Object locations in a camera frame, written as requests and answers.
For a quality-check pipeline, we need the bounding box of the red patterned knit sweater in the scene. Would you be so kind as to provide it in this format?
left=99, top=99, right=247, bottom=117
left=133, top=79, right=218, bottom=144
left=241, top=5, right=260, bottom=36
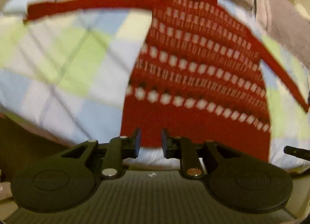
left=26, top=0, right=309, bottom=160

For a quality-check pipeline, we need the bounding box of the checkered bed sheet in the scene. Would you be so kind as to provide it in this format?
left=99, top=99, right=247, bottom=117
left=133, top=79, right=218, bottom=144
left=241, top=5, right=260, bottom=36
left=1, top=0, right=309, bottom=173

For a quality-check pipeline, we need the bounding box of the mauve pillow near headboard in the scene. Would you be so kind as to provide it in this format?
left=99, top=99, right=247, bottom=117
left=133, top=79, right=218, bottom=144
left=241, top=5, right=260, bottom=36
left=255, top=0, right=309, bottom=67

